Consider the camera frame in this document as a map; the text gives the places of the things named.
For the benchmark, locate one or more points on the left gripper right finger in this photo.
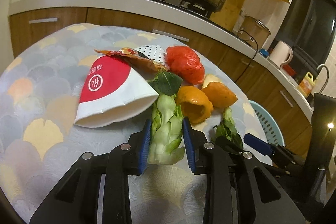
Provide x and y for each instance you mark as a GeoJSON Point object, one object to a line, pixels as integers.
{"type": "Point", "coordinates": [239, 188]}

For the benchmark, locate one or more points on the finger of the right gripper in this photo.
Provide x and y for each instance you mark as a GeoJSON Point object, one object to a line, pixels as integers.
{"type": "Point", "coordinates": [280, 155]}

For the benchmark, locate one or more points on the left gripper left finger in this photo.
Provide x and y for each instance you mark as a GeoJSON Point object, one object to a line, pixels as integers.
{"type": "Point", "coordinates": [74, 199]}

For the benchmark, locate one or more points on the green bok choy stalk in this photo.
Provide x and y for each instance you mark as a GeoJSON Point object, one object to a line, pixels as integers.
{"type": "Point", "coordinates": [166, 132]}

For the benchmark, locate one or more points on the orange peel piece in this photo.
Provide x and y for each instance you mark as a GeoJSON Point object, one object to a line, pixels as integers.
{"type": "Point", "coordinates": [194, 104]}
{"type": "Point", "coordinates": [219, 94]}

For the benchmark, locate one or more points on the orange panda snack wrapper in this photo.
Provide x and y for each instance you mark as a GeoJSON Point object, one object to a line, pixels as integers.
{"type": "Point", "coordinates": [137, 59]}

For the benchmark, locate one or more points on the light blue perforated basket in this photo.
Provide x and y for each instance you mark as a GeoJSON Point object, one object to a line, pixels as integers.
{"type": "Point", "coordinates": [270, 127]}

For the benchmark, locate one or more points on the dark green leafy vegetable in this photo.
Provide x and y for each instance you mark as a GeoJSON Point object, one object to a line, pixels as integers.
{"type": "Point", "coordinates": [226, 135]}

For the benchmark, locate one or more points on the wooden base cabinets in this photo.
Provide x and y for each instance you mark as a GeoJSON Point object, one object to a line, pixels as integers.
{"type": "Point", "coordinates": [260, 80]}

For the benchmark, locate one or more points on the yellow detergent bottle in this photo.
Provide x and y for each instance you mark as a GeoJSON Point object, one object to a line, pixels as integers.
{"type": "Point", "coordinates": [306, 85]}

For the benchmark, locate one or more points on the chrome sink faucet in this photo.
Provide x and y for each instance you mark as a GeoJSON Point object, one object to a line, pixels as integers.
{"type": "Point", "coordinates": [323, 77]}

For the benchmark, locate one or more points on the white electric kettle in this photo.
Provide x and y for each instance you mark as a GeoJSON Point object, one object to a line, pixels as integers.
{"type": "Point", "coordinates": [281, 55]}

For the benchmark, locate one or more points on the red white paper cup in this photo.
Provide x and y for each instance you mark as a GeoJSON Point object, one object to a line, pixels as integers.
{"type": "Point", "coordinates": [113, 92]}

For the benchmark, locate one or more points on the brown rice cooker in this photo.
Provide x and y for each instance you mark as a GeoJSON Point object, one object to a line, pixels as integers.
{"type": "Point", "coordinates": [254, 32]}

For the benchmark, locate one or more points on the dark window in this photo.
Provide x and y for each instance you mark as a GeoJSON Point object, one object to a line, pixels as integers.
{"type": "Point", "coordinates": [309, 29]}

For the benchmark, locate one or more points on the red crumpled plastic bag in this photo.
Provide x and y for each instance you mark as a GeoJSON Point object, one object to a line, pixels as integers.
{"type": "Point", "coordinates": [184, 62]}

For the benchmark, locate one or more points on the wooden cutting board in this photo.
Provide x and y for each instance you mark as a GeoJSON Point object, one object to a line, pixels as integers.
{"type": "Point", "coordinates": [228, 15]}

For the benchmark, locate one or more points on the white dotted paper wrapper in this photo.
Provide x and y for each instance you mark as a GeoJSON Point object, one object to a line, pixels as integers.
{"type": "Point", "coordinates": [153, 52]}

